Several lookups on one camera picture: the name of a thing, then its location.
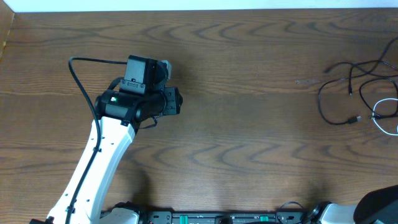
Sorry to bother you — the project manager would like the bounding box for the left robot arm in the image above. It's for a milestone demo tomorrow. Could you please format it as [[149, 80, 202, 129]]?
[[44, 55, 183, 223]]

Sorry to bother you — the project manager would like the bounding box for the white usb cable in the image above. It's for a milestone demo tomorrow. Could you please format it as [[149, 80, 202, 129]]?
[[369, 98, 398, 137]]

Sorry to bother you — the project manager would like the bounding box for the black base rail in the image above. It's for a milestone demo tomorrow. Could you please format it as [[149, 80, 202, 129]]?
[[126, 211, 308, 224]]

